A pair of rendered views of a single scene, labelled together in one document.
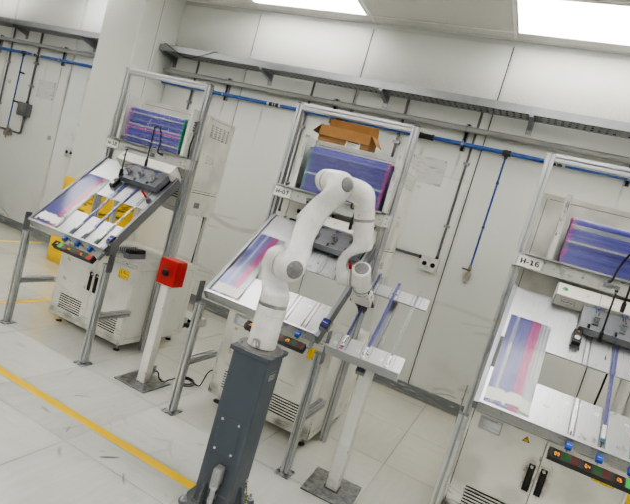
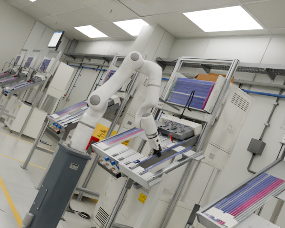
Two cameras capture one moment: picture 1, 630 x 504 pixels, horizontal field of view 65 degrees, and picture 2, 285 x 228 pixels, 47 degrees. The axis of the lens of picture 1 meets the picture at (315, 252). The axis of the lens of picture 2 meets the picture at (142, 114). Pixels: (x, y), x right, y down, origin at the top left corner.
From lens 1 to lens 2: 149 cm
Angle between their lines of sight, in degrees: 35
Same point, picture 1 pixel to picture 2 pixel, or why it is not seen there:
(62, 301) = not seen: hidden behind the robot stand
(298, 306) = (131, 156)
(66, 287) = not seen: hidden behind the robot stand
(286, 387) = (123, 219)
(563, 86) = not seen: outside the picture
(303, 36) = (230, 47)
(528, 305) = (283, 170)
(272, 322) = (80, 131)
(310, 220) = (113, 77)
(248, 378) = (59, 162)
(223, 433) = (40, 194)
